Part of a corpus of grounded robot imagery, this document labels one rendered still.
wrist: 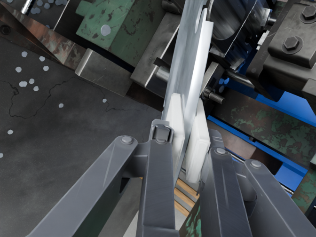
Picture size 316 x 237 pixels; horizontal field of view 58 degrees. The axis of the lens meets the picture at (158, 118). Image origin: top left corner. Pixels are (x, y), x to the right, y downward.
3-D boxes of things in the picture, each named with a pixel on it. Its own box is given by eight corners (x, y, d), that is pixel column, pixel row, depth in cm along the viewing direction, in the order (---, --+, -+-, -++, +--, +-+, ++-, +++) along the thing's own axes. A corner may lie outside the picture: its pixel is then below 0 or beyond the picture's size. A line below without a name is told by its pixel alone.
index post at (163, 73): (154, 75, 64) (184, 91, 58) (161, 64, 64) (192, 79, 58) (161, 80, 66) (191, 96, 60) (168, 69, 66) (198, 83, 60)
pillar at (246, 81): (222, 74, 76) (269, 94, 67) (226, 67, 76) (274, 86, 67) (225, 77, 78) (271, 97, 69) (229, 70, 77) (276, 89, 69)
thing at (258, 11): (209, 51, 68) (224, 57, 65) (241, -5, 67) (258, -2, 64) (224, 67, 75) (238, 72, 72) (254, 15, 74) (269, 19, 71)
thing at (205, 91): (168, 113, 73) (197, 131, 66) (201, 55, 72) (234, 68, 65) (180, 119, 78) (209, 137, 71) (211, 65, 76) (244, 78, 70)
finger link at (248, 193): (209, 170, 15) (266, 181, 15) (202, 126, 19) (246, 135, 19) (202, 193, 15) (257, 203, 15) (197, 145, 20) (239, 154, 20)
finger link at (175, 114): (174, 180, 17) (161, 177, 17) (173, 127, 23) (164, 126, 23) (185, 137, 16) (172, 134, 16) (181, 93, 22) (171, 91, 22)
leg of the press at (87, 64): (-32, 19, 96) (119, 161, 39) (-17, -11, 95) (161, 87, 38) (140, 102, 167) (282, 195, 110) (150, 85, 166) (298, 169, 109)
